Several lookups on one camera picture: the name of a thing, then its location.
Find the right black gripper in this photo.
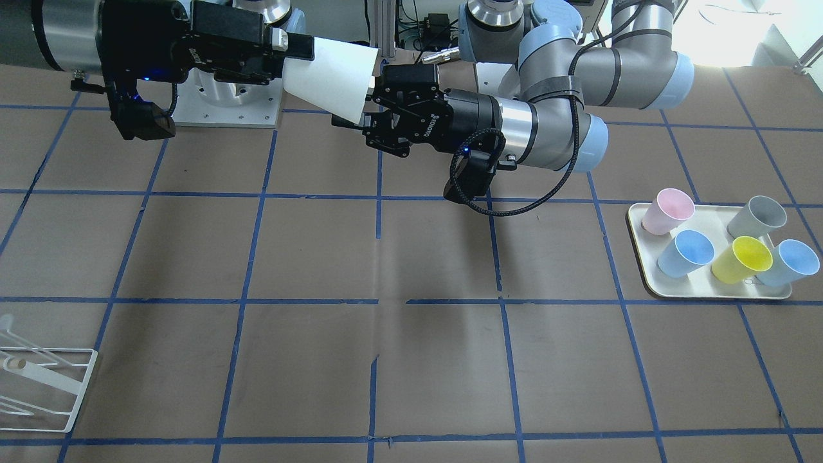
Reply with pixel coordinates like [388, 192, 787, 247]
[99, 1, 315, 86]

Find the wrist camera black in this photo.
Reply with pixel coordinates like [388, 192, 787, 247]
[105, 78, 176, 141]
[443, 145, 500, 203]

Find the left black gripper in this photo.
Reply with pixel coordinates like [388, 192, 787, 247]
[331, 64, 502, 156]

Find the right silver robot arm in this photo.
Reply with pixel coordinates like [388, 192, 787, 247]
[2, 1, 315, 86]

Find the pink plastic cup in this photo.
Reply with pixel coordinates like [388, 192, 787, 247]
[641, 188, 696, 235]

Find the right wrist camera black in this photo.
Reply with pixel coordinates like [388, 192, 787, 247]
[105, 78, 176, 141]

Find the blue cup on tray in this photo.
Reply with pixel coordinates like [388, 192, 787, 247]
[656, 230, 716, 278]

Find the aluminium frame post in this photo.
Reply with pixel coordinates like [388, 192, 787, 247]
[365, 0, 399, 62]

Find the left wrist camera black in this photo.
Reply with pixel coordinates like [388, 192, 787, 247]
[443, 145, 500, 203]

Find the white wire cup rack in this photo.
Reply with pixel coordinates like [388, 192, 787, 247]
[1, 314, 99, 433]

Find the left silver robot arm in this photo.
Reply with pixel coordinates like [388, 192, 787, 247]
[332, 1, 694, 173]

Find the cream plastic tray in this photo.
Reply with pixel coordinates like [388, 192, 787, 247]
[627, 203, 793, 300]

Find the light blue cup tray edge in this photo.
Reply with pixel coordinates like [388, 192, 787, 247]
[755, 239, 821, 287]

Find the white plastic cup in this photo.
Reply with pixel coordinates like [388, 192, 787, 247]
[283, 37, 379, 124]

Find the yellow plastic cup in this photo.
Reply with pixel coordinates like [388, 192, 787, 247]
[710, 235, 773, 284]

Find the grey plastic cup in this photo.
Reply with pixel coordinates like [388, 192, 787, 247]
[727, 195, 788, 238]

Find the silver metal cylinder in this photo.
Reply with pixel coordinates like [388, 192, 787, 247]
[420, 47, 460, 65]

